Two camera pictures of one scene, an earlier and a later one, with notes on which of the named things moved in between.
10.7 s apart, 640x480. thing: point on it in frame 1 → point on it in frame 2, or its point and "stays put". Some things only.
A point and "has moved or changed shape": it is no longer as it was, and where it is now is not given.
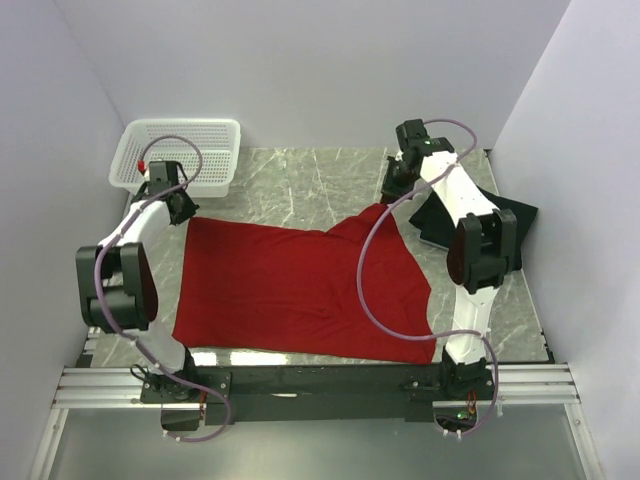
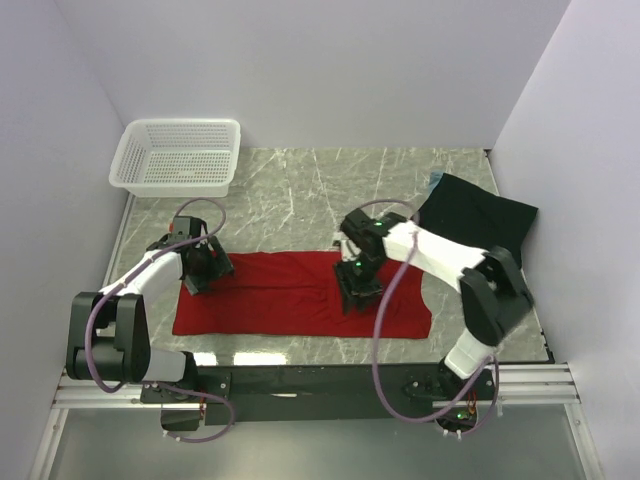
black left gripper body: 181,206 → 211,270
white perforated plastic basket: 207,150 stays put
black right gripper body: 395,181 → 360,288
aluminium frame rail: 119,387 stays put
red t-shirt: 351,291 has moved or changed shape
